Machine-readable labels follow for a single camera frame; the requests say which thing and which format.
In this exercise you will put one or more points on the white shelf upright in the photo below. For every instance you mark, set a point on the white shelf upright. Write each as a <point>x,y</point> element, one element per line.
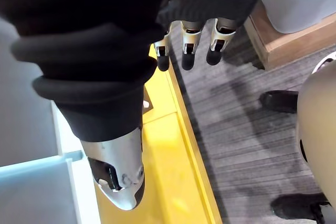
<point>78,187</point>

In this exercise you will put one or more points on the yellow shelf board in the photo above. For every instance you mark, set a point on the yellow shelf board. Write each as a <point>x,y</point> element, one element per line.
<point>168,182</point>

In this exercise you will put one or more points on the wooden box frame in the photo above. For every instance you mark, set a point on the wooden box frame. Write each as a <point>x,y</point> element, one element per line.
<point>294,43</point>

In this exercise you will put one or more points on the pale blue plastic panel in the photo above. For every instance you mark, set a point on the pale blue plastic panel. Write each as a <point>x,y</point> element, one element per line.
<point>34,195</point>

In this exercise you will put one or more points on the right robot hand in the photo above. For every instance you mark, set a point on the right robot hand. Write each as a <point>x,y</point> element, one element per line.
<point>86,51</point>

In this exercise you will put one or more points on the dark robot foot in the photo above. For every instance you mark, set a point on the dark robot foot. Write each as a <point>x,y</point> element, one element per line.
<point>296,207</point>
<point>281,101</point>

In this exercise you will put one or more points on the white rounded container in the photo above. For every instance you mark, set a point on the white rounded container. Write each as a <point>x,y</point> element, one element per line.
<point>299,1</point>

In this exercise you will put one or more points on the silver robot leg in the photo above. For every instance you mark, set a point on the silver robot leg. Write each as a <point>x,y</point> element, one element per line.
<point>320,129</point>

